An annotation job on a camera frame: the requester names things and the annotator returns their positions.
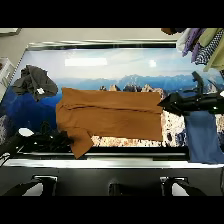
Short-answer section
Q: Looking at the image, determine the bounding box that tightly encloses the white garment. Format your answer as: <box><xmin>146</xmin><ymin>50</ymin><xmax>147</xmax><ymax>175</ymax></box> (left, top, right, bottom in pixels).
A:
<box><xmin>176</xmin><ymin>28</ymin><xmax>193</xmax><ymax>52</ymax></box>

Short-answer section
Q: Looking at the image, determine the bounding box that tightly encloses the purple garment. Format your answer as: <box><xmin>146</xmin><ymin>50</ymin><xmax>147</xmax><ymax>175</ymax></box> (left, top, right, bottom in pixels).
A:
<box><xmin>182</xmin><ymin>27</ymin><xmax>207</xmax><ymax>63</ymax></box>

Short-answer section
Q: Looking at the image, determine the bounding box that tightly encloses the grey garment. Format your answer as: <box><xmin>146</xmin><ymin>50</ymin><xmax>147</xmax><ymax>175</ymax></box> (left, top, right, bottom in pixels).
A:
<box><xmin>12</xmin><ymin>64</ymin><xmax>60</xmax><ymax>103</ymax></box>

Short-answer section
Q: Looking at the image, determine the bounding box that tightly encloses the pale green garment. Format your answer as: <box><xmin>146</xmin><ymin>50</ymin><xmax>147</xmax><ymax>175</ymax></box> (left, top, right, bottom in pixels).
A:
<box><xmin>203</xmin><ymin>39</ymin><xmax>224</xmax><ymax>73</ymax></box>

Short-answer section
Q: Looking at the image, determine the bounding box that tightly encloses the brown long-sleeved shirt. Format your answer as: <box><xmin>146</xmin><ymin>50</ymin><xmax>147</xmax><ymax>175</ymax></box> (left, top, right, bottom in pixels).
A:
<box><xmin>55</xmin><ymin>87</ymin><xmax>165</xmax><ymax>160</ymax></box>

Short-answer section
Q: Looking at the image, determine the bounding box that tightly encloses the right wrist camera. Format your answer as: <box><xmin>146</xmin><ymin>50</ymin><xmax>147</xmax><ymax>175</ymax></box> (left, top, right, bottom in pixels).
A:
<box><xmin>191</xmin><ymin>70</ymin><xmax>205</xmax><ymax>96</ymax></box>

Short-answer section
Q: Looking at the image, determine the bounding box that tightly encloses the dark blue dotted garment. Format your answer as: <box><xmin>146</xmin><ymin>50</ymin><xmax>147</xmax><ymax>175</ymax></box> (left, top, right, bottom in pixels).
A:
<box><xmin>194</xmin><ymin>30</ymin><xmax>224</xmax><ymax>66</ymax></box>

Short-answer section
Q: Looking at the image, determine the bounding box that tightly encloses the olive garment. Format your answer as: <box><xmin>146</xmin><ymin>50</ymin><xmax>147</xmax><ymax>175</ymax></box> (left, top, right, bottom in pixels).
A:
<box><xmin>198</xmin><ymin>27</ymin><xmax>224</xmax><ymax>48</ymax></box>

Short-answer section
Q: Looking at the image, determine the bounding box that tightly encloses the silver frame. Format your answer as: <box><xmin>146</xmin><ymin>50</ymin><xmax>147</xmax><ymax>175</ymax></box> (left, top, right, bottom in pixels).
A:
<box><xmin>0</xmin><ymin>39</ymin><xmax>224</xmax><ymax>197</ymax></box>

